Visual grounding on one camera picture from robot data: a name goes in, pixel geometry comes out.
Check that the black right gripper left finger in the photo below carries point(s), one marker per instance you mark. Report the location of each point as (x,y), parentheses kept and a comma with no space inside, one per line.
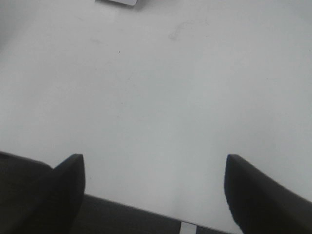
(36,198)

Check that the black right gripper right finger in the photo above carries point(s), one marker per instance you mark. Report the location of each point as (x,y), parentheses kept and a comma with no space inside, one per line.
(260,205)

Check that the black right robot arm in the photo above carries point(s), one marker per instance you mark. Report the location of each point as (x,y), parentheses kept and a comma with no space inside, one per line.
(100,216)

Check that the white microwave oven body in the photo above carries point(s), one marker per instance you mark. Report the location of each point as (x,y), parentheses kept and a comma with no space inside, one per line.
(125,2)

